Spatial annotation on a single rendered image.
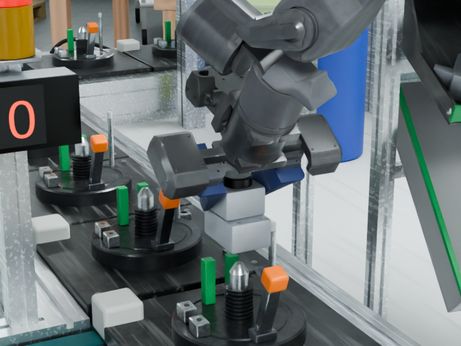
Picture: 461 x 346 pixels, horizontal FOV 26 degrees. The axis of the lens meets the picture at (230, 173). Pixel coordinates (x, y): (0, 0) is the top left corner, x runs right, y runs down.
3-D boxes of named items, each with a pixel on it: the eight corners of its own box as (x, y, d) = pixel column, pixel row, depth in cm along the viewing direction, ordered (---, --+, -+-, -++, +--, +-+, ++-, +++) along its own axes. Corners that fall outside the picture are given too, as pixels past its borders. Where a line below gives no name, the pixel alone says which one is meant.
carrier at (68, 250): (276, 281, 121) (278, 183, 117) (87, 321, 111) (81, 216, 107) (193, 216, 142) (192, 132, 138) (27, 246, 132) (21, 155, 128)
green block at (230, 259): (239, 298, 107) (239, 255, 106) (229, 300, 107) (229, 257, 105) (234, 294, 108) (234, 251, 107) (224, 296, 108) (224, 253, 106)
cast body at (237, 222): (271, 247, 99) (272, 180, 97) (232, 255, 97) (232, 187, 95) (232, 219, 106) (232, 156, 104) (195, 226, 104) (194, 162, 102)
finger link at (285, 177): (306, 178, 98) (283, 131, 101) (274, 184, 96) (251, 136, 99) (285, 217, 103) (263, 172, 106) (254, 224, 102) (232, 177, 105)
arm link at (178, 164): (370, 118, 93) (342, 69, 96) (186, 145, 85) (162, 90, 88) (339, 171, 99) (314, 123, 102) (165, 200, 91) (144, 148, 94)
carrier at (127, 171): (192, 215, 142) (191, 131, 138) (27, 245, 132) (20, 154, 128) (131, 168, 162) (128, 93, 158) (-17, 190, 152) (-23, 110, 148)
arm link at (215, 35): (362, 13, 86) (263, -69, 89) (317, 27, 80) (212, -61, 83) (298, 111, 92) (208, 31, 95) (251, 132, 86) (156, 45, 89)
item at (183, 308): (197, 320, 102) (197, 307, 102) (184, 323, 102) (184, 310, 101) (189, 312, 104) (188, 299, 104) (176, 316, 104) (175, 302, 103)
